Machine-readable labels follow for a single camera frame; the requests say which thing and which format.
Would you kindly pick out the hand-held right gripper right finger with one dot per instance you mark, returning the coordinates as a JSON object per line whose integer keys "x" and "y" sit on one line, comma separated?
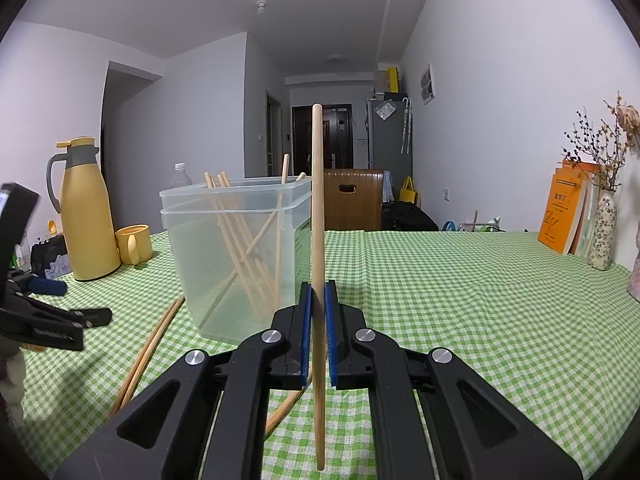
{"x": 331, "y": 335}

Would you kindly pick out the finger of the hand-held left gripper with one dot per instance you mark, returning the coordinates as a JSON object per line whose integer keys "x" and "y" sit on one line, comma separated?
{"x": 47, "y": 288}
{"x": 92, "y": 316}

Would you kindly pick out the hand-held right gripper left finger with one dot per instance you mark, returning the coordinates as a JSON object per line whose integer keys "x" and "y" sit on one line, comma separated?
{"x": 306, "y": 335}

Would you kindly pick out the light wooden chopstick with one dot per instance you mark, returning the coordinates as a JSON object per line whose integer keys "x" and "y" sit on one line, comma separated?
{"x": 135, "y": 365}
{"x": 317, "y": 185}
{"x": 154, "y": 347}
{"x": 285, "y": 410}

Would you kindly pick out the bundle of chopsticks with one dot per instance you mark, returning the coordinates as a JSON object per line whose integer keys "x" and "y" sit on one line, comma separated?
{"x": 285, "y": 167}

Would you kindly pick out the person's left hand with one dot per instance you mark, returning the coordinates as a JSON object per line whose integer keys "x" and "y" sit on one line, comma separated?
{"x": 10, "y": 385}

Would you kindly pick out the dark clothes pile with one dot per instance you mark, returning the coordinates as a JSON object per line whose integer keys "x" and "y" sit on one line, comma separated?
{"x": 47, "y": 255}

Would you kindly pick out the yellow thermos jug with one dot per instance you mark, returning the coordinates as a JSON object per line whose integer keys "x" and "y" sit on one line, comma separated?
{"x": 87, "y": 210}

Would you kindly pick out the yellow mug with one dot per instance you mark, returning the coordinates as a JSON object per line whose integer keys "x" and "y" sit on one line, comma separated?
{"x": 135, "y": 245}

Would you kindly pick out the green checked tablecloth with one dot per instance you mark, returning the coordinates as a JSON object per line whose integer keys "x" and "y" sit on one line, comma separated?
{"x": 450, "y": 285}

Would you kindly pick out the wooden chair back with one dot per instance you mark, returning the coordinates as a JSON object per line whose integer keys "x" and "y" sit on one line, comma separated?
{"x": 355, "y": 200}

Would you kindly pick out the black bag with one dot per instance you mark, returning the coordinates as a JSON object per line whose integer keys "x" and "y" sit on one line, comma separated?
{"x": 410, "y": 217}

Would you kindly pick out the blue basket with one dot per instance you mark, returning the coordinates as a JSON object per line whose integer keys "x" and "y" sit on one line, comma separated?
{"x": 447, "y": 226}

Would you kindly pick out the yellow tote bag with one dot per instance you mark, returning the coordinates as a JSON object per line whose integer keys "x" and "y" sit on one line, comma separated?
{"x": 407, "y": 192}

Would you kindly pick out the clear water bottle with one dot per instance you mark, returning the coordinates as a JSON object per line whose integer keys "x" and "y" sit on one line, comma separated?
{"x": 180, "y": 175}

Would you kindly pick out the metal rack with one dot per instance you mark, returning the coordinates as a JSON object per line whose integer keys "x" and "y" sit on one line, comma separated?
{"x": 480, "y": 222}

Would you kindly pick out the dark entrance door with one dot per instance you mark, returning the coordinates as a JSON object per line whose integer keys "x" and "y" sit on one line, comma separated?
{"x": 340, "y": 135}

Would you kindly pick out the interior door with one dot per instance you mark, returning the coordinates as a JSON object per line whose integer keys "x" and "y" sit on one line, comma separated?
{"x": 274, "y": 135}

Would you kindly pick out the grey fridge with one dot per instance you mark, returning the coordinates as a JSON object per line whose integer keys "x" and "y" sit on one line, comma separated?
{"x": 387, "y": 140}

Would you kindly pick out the white folded umbrella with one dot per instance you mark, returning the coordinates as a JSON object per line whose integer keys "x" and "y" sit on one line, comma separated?
{"x": 407, "y": 125}

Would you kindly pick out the clear plastic pouch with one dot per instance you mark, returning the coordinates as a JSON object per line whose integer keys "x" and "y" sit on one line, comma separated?
{"x": 385, "y": 110}

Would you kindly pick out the orange book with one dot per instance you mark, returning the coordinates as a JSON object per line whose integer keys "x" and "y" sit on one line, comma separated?
{"x": 557, "y": 210}

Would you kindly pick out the yellow box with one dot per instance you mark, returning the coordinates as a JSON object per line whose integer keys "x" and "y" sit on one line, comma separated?
{"x": 390, "y": 80}

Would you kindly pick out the pale upright books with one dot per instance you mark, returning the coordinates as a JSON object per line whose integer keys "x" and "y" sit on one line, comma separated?
{"x": 585, "y": 225}

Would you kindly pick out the speckled vase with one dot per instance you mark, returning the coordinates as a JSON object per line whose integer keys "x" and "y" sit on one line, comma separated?
{"x": 601, "y": 235}

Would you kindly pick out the pink ruffled vase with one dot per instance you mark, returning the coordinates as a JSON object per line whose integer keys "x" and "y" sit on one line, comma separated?
{"x": 635, "y": 280}

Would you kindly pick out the dried flower branches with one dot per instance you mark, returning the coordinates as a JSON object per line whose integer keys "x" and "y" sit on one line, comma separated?
{"x": 590, "y": 150}

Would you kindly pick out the ceiling sprinkler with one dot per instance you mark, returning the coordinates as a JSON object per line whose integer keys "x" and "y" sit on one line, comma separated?
{"x": 261, "y": 7}

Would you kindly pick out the wilted roses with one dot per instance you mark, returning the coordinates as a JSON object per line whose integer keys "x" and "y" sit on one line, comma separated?
{"x": 627, "y": 117}

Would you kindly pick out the white wall panel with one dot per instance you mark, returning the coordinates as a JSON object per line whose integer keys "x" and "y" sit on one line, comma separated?
{"x": 427, "y": 85}

